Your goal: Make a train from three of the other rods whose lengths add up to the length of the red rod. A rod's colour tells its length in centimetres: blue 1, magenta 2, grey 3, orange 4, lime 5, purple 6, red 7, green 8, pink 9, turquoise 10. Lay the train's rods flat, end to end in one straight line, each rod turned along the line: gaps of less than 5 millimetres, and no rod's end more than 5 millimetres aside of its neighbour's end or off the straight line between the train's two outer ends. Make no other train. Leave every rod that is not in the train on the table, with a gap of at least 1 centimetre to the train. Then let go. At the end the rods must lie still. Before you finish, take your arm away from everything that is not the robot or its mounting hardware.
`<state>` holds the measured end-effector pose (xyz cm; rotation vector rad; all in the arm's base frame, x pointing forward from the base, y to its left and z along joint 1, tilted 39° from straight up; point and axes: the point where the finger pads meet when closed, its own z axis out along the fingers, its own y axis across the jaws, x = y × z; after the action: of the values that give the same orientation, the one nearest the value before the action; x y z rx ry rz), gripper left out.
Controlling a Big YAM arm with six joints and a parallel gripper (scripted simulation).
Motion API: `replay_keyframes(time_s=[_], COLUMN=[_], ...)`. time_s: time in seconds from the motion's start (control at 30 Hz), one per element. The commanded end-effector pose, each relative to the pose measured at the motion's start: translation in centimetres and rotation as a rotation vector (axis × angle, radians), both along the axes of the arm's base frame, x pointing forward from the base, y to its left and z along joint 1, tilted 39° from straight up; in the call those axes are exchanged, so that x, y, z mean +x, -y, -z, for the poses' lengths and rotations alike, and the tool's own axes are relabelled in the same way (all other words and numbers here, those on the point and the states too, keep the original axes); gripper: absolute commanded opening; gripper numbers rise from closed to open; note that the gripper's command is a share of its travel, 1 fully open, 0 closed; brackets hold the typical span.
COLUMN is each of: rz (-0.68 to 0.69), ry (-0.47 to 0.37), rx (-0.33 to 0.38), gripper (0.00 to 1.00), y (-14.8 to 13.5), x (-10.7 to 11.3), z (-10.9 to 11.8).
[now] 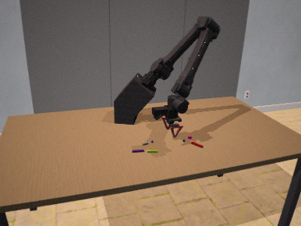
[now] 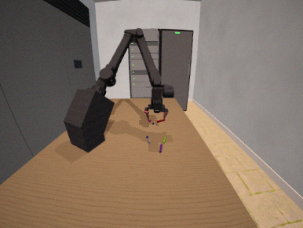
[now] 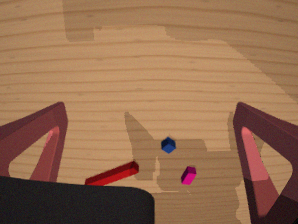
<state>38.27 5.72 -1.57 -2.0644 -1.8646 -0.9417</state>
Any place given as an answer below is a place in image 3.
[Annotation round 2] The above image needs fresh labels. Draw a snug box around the small magenta block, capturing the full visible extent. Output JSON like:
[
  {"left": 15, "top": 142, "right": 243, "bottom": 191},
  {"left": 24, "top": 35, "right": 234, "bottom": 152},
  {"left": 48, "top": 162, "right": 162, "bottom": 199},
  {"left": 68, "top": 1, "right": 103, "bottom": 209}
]
[{"left": 181, "top": 166, "right": 197, "bottom": 185}]

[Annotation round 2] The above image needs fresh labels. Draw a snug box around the small blue block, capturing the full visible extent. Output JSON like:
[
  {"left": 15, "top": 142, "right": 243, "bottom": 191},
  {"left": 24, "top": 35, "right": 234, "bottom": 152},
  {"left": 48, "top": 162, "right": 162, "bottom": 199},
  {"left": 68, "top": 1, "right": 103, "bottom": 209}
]
[{"left": 161, "top": 137, "right": 176, "bottom": 154}]

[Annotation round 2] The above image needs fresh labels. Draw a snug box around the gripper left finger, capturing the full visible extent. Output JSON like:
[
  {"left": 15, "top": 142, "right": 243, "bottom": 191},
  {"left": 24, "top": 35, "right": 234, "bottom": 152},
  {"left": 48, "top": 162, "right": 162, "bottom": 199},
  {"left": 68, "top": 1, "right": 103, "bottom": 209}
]
[{"left": 0, "top": 102, "right": 68, "bottom": 182}]

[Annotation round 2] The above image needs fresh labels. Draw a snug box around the red rod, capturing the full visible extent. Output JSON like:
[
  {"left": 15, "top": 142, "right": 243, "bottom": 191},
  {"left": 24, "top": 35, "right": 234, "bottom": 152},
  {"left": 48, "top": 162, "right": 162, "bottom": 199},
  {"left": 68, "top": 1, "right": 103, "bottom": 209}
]
[{"left": 84, "top": 161, "right": 139, "bottom": 186}]

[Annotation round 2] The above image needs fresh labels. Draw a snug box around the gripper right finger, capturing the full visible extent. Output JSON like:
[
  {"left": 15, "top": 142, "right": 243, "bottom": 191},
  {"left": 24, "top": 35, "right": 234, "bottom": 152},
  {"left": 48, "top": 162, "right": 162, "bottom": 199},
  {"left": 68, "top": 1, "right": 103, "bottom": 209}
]
[{"left": 233, "top": 102, "right": 298, "bottom": 224}]

